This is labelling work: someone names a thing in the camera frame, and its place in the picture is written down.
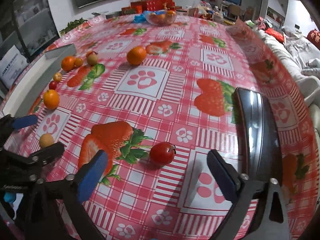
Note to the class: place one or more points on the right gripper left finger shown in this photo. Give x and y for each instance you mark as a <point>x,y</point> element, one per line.
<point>73,191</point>

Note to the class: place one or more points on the brown round longan fruit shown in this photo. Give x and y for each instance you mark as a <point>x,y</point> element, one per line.
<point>92,59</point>

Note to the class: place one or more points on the small yellow cherry tomato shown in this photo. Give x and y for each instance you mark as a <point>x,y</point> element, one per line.
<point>78,62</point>

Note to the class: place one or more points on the grey white tray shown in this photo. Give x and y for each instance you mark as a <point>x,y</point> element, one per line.
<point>34,80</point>

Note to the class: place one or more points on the small yellow kumquat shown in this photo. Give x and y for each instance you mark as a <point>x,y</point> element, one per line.
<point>57,77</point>

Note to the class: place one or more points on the blue plastic bag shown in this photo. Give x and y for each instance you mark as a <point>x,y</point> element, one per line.
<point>139,19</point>

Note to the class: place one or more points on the tiny yellow kumquat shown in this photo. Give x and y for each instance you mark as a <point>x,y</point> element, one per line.
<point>46,140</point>

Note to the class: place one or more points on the red gift boxes stack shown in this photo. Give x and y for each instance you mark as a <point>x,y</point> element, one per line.
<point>139,7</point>

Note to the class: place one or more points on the small red cherry tomato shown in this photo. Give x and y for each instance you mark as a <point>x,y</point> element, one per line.
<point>53,85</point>

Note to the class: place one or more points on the grey white quilt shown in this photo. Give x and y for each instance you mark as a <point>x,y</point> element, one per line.
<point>301,59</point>

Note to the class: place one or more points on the wooden dining chair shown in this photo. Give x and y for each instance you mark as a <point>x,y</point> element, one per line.
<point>234,11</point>

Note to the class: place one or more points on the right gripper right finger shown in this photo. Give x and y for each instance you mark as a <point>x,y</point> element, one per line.
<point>270,220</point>

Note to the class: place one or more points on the strawberry pattern tablecloth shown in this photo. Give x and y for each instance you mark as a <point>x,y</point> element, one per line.
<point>182,94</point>

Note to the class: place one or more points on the glass fruit bowl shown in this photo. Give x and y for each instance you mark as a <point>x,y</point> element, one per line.
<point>159,18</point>

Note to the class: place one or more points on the white printed sack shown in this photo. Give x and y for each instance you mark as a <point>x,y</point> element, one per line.
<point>12,64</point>

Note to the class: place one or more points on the orange in glass bowl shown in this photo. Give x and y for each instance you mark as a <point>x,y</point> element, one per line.
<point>170,13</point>

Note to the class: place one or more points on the orange mandarin by tray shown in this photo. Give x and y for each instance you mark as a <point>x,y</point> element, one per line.
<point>68,63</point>

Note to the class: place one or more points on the orange mandarin with stem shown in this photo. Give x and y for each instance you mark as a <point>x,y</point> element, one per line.
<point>51,99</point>

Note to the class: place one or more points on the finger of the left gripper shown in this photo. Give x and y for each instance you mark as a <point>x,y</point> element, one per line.
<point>42,154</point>
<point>9,124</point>

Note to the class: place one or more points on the red embroidered pillow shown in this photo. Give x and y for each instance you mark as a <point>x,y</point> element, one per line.
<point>314,37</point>

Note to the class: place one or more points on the red folded cloth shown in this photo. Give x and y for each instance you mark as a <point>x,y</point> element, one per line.
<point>278,36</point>

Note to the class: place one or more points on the large orange mandarin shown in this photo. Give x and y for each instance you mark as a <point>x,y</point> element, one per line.
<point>136,55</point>

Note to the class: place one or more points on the green leafy vegetables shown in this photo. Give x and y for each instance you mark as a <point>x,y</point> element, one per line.
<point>71,25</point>

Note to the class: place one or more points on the glass display cabinet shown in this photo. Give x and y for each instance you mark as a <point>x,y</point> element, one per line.
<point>28,25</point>

